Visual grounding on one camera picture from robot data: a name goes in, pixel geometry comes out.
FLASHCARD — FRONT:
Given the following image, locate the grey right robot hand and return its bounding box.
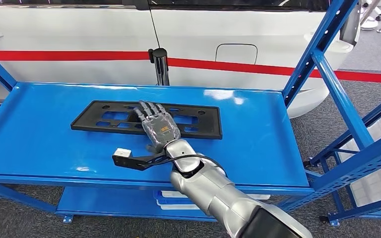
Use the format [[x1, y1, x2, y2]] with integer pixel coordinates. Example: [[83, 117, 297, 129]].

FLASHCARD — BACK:
[[133, 100, 182, 154]]

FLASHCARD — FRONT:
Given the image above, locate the black plastic panel part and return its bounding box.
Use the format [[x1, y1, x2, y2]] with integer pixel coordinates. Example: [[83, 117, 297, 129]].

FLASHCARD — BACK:
[[70, 100, 223, 141]]

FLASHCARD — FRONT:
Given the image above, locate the red barrier belt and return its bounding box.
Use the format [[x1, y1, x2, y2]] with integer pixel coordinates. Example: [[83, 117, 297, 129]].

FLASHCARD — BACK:
[[0, 50, 150, 62], [167, 57, 381, 85]]

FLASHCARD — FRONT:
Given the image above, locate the white floor stand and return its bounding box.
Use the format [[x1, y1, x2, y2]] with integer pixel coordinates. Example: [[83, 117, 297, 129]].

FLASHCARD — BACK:
[[361, 0, 381, 31]]

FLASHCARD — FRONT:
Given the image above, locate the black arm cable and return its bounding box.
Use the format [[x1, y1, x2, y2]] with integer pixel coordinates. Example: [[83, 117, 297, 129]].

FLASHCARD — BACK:
[[146, 153, 227, 173]]

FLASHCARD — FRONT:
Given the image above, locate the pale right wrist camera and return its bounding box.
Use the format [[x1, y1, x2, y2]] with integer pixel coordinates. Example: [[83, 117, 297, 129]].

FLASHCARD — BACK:
[[112, 147, 172, 172]]

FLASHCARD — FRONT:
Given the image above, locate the chrome stanchion post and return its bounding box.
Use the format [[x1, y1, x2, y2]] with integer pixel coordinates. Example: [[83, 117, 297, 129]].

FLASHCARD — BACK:
[[148, 47, 171, 87]]

